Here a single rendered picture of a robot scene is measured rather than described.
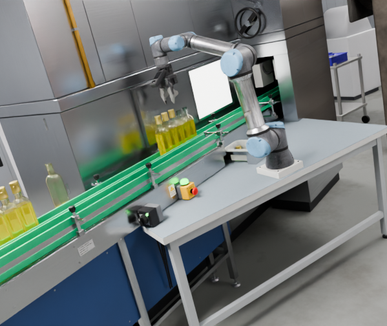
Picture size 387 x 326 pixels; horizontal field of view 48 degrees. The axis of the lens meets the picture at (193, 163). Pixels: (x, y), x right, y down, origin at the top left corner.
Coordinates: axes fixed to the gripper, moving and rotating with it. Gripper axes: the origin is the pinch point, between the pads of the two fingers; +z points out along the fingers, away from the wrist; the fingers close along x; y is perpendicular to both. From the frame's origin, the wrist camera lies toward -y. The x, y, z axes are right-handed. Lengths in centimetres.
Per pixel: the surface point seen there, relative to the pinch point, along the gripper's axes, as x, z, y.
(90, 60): 14.7, -31.6, -32.2
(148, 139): 11.8, 17.7, -11.3
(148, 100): 11.9, -2.5, -3.0
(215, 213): -45, 46, -35
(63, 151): 22, 7, -59
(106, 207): -14, 29, -69
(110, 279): -14, 60, -79
